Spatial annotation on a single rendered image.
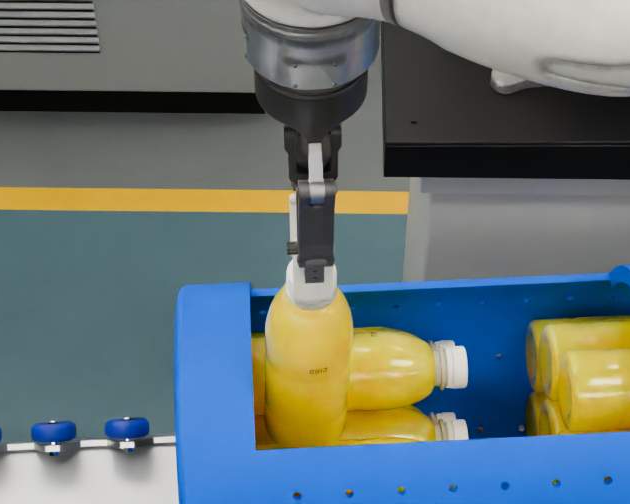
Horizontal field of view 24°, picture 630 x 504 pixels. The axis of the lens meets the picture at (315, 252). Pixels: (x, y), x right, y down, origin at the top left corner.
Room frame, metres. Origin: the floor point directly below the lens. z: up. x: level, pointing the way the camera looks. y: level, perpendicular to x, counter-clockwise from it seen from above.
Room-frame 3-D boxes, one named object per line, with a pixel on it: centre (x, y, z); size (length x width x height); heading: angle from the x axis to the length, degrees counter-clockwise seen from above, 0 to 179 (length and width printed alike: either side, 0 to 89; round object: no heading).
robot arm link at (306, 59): (0.70, 0.00, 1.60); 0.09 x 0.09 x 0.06
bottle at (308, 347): (0.70, 0.01, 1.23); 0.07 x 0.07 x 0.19
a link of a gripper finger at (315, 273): (0.66, 0.00, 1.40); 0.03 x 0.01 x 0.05; 4
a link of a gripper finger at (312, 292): (0.68, 0.00, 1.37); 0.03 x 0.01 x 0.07; 94
